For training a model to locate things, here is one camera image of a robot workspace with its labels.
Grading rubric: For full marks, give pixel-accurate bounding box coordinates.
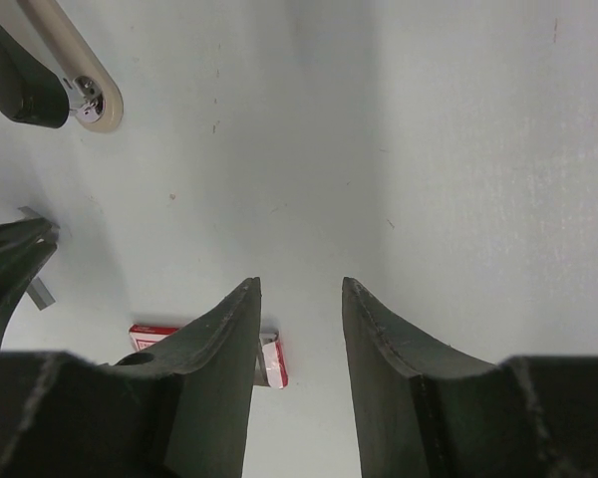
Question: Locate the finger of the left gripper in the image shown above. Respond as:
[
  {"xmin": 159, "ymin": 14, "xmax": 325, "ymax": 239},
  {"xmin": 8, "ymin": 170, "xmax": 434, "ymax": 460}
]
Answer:
[{"xmin": 0, "ymin": 218, "xmax": 57, "ymax": 348}]

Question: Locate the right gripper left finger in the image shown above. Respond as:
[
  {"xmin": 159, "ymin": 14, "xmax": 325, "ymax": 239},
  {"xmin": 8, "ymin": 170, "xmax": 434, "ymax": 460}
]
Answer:
[{"xmin": 0, "ymin": 278, "xmax": 261, "ymax": 477}]

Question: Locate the red white staple box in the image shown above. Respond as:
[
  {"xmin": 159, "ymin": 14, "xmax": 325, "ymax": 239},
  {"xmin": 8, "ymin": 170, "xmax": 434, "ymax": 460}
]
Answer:
[{"xmin": 129, "ymin": 325, "xmax": 289, "ymax": 389}]

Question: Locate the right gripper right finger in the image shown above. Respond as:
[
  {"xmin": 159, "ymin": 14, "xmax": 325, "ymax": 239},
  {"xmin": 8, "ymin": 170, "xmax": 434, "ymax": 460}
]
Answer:
[{"xmin": 342, "ymin": 278, "xmax": 598, "ymax": 477}]

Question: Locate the grey staple strip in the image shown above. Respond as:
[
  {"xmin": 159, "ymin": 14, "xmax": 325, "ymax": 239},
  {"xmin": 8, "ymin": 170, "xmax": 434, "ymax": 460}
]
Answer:
[
  {"xmin": 26, "ymin": 277, "xmax": 56, "ymax": 311},
  {"xmin": 18, "ymin": 206, "xmax": 60, "ymax": 235}
]

